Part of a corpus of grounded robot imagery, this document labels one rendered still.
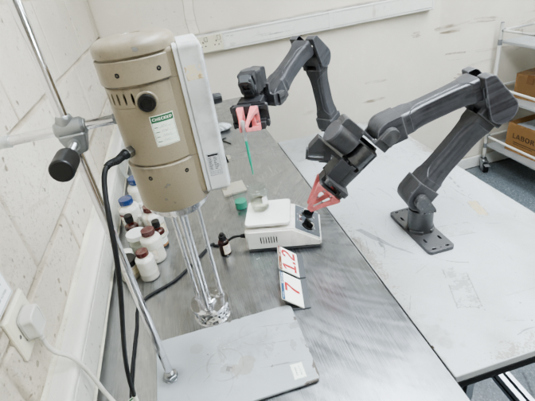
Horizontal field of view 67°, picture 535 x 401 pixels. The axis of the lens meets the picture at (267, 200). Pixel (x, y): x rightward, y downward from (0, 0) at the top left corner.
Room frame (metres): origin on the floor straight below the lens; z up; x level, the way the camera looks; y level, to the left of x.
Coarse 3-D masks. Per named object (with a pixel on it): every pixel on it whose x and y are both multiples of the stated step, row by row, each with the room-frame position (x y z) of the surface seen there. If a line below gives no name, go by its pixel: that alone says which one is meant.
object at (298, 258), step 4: (292, 252) 0.83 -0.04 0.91; (296, 256) 0.82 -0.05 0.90; (300, 256) 0.82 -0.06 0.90; (296, 260) 0.81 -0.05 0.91; (300, 260) 0.80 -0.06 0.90; (296, 264) 0.79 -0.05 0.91; (300, 264) 0.79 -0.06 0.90; (280, 268) 0.74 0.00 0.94; (300, 268) 0.77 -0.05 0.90; (284, 272) 0.76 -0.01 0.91; (288, 272) 0.74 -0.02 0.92; (300, 272) 0.76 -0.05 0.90; (304, 272) 0.76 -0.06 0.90; (292, 276) 0.75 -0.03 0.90; (296, 276) 0.74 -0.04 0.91; (300, 276) 0.75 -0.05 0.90; (304, 276) 0.74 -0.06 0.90
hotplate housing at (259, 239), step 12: (252, 228) 0.89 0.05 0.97; (264, 228) 0.88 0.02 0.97; (276, 228) 0.87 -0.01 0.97; (288, 228) 0.86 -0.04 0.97; (252, 240) 0.87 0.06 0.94; (264, 240) 0.87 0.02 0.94; (276, 240) 0.86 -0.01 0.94; (288, 240) 0.86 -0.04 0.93; (300, 240) 0.85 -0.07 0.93; (312, 240) 0.85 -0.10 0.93
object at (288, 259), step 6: (282, 252) 0.81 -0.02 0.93; (288, 252) 0.82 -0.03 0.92; (282, 258) 0.79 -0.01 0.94; (288, 258) 0.80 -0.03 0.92; (294, 258) 0.81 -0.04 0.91; (282, 264) 0.76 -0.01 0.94; (288, 264) 0.77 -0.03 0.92; (294, 264) 0.78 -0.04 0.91; (288, 270) 0.75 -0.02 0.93; (294, 270) 0.76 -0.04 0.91
